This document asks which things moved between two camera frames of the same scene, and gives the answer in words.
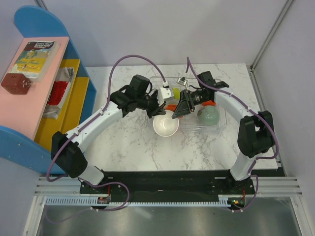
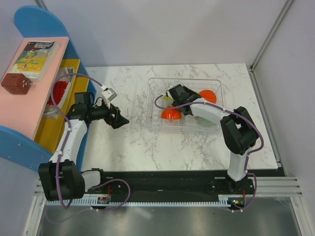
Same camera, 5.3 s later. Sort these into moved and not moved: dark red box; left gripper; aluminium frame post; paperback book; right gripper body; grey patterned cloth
Moved: left gripper; right gripper body
Not moved: aluminium frame post; grey patterned cloth; dark red box; paperback book
